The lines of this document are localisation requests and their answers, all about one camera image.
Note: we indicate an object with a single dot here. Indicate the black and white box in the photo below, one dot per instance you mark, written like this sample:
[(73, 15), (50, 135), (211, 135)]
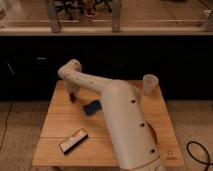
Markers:
[(73, 140)]

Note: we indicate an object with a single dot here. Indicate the clear plastic cup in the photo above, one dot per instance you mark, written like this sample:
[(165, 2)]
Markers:
[(150, 82)]

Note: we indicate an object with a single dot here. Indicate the translucent yellowish gripper finger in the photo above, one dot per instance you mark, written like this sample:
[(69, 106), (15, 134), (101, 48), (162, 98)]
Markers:
[(73, 96)]

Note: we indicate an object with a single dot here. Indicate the blue sponge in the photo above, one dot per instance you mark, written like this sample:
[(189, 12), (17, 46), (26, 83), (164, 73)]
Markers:
[(92, 107)]

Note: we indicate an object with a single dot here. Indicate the black office chair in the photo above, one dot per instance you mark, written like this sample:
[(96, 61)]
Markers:
[(85, 7)]

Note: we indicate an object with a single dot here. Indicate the orange bowl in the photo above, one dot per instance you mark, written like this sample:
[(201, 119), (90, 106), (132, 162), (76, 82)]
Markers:
[(153, 133)]

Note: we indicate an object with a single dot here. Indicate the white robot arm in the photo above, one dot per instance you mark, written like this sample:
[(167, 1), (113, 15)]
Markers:
[(134, 145)]

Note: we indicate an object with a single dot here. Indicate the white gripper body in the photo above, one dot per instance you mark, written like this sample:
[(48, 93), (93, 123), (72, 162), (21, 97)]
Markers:
[(72, 87)]

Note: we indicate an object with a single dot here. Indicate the wooden table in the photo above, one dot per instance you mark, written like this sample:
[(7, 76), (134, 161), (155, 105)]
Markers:
[(64, 118)]

